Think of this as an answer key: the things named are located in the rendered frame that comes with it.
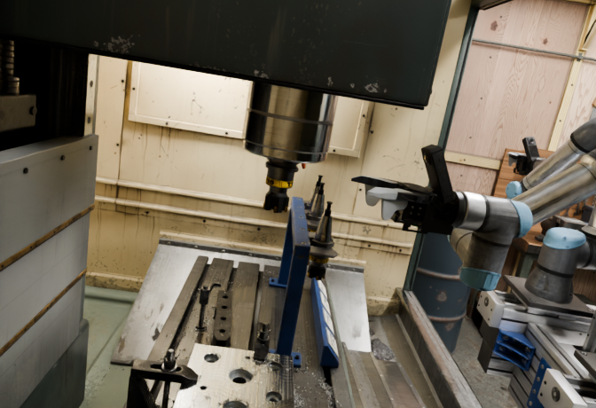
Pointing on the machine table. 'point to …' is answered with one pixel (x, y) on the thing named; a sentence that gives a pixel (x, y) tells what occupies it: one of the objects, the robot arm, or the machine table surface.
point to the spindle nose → (288, 123)
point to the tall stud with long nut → (203, 305)
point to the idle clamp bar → (223, 313)
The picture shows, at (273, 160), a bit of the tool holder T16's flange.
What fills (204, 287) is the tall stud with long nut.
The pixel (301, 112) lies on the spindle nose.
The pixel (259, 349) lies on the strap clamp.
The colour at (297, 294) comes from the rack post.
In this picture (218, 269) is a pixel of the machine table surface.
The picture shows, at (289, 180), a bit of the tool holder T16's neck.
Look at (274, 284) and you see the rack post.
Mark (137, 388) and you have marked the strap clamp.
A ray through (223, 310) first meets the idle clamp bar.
